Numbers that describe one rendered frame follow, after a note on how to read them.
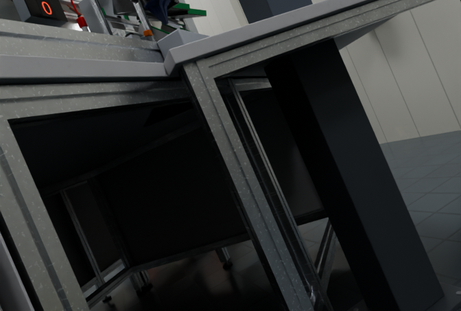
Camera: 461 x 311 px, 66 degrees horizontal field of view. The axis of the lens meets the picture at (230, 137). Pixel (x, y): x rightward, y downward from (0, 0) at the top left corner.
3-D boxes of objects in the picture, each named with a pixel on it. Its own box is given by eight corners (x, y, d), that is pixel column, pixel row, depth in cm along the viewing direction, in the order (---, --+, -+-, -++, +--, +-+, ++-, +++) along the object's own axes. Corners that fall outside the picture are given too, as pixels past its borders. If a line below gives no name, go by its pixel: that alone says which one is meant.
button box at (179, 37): (222, 55, 104) (214, 36, 104) (188, 51, 85) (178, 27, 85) (203, 66, 107) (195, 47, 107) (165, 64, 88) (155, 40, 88)
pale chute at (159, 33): (214, 55, 138) (217, 44, 136) (194, 56, 127) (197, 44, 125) (160, 33, 149) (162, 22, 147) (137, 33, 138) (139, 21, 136)
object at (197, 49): (487, -41, 94) (483, -50, 94) (175, 64, 63) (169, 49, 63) (332, 54, 160) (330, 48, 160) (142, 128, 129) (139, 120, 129)
